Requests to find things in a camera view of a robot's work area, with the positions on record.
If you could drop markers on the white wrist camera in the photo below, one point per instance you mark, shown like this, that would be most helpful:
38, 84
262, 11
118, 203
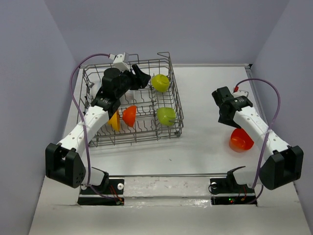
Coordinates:
120, 61
237, 92

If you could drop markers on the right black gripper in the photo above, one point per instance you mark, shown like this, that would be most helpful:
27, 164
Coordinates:
232, 123

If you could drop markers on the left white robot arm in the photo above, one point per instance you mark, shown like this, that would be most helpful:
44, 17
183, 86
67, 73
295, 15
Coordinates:
63, 161

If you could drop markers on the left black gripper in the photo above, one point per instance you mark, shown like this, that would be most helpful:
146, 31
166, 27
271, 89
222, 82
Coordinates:
140, 80

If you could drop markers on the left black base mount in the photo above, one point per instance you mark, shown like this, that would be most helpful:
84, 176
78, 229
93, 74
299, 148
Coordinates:
113, 195

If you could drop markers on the orange round plastic bowl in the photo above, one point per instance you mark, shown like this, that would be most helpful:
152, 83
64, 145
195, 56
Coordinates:
129, 115

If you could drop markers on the grey wire dish rack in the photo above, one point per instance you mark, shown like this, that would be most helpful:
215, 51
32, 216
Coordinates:
147, 101

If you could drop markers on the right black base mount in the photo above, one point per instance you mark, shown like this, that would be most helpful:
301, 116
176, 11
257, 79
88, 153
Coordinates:
225, 193

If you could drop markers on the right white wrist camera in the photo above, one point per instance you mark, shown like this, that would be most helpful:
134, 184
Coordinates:
237, 92

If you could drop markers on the orange square plastic bowl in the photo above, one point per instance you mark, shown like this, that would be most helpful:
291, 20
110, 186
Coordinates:
240, 141

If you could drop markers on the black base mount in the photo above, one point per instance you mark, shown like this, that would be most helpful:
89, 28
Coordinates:
225, 193
113, 195

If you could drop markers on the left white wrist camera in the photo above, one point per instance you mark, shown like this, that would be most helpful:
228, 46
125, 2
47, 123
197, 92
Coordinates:
120, 61

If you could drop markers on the white square bowl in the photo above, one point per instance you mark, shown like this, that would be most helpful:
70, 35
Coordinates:
166, 116

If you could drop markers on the yellow plastic bowl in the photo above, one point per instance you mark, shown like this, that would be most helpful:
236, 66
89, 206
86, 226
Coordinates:
114, 121

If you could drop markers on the white round bowl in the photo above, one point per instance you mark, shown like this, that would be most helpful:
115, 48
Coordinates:
95, 89

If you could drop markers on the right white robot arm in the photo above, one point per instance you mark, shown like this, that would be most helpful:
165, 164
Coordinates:
281, 163

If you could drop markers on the green plastic bowl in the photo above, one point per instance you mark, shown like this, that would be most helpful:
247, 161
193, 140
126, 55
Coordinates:
160, 83

